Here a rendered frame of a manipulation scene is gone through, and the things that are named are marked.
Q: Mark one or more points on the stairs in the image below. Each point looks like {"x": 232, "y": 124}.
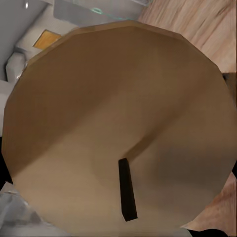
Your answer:
{"x": 16, "y": 213}

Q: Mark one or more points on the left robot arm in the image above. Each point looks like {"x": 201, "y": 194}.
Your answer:
{"x": 8, "y": 186}

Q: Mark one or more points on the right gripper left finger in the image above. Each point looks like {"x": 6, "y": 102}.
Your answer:
{"x": 4, "y": 174}

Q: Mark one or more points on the standing mirror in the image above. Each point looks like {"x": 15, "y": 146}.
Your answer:
{"x": 81, "y": 16}

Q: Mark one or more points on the pillar candle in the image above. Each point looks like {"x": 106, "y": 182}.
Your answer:
{"x": 120, "y": 129}
{"x": 231, "y": 81}

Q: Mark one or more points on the door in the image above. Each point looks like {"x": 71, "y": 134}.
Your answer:
{"x": 46, "y": 39}

